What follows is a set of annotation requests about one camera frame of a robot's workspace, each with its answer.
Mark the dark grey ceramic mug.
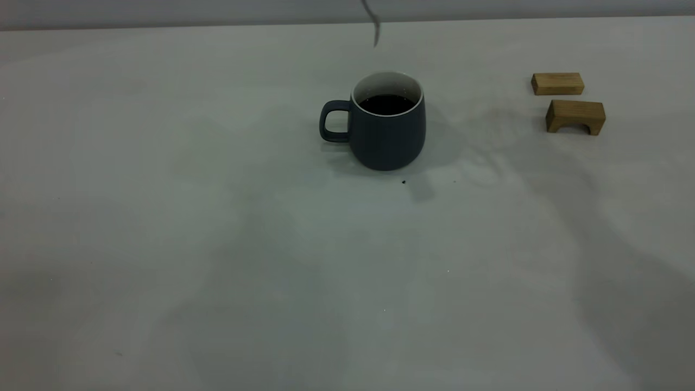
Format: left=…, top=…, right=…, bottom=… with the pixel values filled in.
left=319, top=71, right=427, bottom=172

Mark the grey spoon with white handle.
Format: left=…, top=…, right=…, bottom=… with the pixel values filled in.
left=362, top=0, right=381, bottom=48

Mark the dark coffee liquid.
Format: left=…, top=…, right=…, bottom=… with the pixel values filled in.
left=359, top=95, right=416, bottom=116

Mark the flat rectangular wooden block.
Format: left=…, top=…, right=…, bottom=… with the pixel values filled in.
left=531, top=72, right=585, bottom=96

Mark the arched wooden block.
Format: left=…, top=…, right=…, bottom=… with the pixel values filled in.
left=546, top=99, right=606, bottom=136

